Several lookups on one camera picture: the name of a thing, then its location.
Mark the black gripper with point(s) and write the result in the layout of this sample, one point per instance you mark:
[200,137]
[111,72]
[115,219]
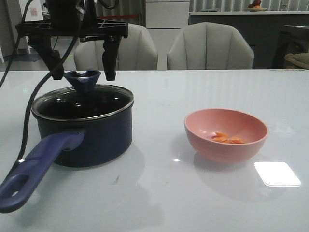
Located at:
[70,18]

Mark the glass lid blue knob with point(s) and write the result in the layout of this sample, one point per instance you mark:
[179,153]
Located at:
[84,100]

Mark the pink plastic bowl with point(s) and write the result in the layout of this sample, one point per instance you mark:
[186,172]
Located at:
[201,125]

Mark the orange ham slice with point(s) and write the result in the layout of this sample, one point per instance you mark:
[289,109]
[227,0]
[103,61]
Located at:
[236,140]
[220,137]

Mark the red barrier belt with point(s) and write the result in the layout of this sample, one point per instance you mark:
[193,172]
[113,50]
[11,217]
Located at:
[118,17]

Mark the grey curtain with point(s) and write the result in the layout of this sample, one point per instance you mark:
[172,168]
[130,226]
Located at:
[124,7]

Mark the left grey upholstered chair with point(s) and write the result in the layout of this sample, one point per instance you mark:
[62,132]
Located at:
[136,52]

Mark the grey upholstered chair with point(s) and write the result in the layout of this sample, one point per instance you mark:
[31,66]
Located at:
[209,46]
[136,52]

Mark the dark blue saucepan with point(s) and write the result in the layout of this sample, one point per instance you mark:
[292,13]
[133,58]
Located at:
[71,144]

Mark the white refrigerator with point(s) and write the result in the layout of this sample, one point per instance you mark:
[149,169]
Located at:
[163,19]

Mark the right grey upholstered chair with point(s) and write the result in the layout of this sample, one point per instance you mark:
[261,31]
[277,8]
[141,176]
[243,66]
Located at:
[209,46]

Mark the fruit plate on counter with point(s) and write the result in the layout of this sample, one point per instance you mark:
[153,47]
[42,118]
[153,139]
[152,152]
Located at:
[255,6]

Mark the dark grey kitchen counter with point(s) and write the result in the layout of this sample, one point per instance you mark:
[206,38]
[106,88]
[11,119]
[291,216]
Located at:
[262,31]

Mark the beige sofa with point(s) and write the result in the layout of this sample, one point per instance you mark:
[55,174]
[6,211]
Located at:
[297,61]

